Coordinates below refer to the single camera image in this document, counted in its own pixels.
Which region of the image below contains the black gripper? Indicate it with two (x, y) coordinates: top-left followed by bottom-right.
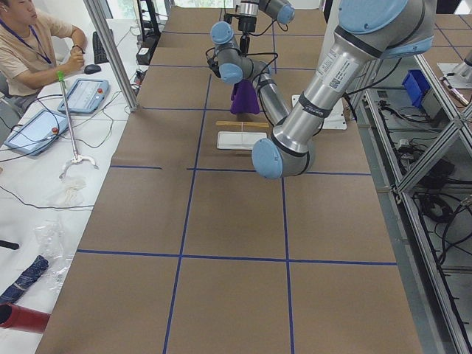
(238, 15), (256, 55)

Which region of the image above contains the purple towel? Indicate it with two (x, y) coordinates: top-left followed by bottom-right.
(230, 80), (260, 114)

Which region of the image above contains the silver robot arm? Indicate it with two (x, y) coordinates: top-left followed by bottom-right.
(236, 0), (295, 55)
(210, 1), (437, 179)

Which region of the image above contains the white wooden towel rack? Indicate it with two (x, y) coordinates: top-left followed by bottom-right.
(215, 120), (269, 150)

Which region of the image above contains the black keyboard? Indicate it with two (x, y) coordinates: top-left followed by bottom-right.
(92, 32), (108, 64)

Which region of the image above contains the black computer mouse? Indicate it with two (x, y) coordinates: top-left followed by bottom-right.
(83, 64), (102, 74)

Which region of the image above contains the far teach pendant tablet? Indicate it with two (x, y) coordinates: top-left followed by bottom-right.
(66, 78), (110, 114)

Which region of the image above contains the teach pendant tablet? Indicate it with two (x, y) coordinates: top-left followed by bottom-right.
(4, 109), (69, 156)
(66, 78), (110, 114)

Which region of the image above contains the blue plastic bin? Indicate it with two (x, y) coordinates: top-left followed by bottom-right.
(402, 69), (431, 108)

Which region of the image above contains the reacher grabber tool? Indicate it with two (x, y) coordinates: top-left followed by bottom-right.
(57, 71), (99, 179)

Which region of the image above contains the person in beige shirt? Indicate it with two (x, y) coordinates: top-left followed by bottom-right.
(1, 1), (87, 112)

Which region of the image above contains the near teach pendant tablet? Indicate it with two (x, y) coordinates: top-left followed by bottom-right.
(4, 109), (69, 156)

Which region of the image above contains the crumpled clear plastic bag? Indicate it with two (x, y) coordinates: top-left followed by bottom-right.
(34, 221), (74, 294)

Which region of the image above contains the folded blue umbrella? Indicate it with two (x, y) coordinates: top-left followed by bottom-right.
(1, 255), (49, 305)

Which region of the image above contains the red cylinder bottle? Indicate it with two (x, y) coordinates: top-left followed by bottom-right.
(1, 303), (50, 333)

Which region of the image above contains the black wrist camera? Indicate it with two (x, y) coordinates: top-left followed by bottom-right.
(205, 47), (221, 79)

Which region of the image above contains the aluminium frame post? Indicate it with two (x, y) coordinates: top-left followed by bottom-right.
(83, 0), (138, 112)

